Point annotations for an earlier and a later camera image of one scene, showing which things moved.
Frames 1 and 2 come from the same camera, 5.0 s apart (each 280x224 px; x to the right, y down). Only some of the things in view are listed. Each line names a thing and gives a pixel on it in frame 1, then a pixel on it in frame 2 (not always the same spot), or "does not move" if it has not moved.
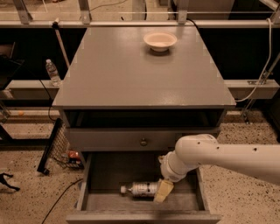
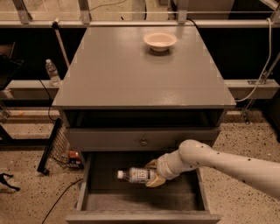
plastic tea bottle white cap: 142,189 -> 120,174
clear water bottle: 52,73 does not move
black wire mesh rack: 58,147 does not move
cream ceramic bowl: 160,41 does not move
